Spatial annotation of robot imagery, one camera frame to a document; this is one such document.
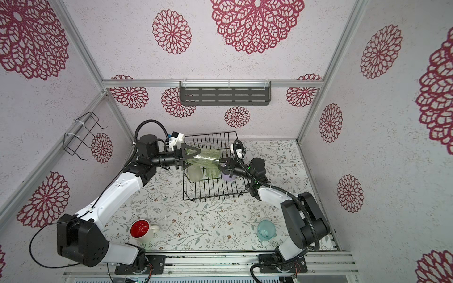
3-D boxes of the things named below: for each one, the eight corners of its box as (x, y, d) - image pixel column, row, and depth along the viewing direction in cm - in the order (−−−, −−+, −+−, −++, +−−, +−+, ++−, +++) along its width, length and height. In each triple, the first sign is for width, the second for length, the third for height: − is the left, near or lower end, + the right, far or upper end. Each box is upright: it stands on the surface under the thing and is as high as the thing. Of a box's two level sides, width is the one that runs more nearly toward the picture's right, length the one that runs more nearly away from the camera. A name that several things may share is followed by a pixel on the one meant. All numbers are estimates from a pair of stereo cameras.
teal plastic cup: (257, 241, 82) (260, 235, 75) (255, 226, 86) (258, 219, 79) (272, 241, 82) (276, 235, 75) (270, 226, 86) (274, 219, 79)
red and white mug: (135, 242, 81) (127, 237, 75) (140, 225, 86) (133, 219, 80) (157, 242, 82) (151, 237, 75) (161, 225, 86) (155, 219, 80)
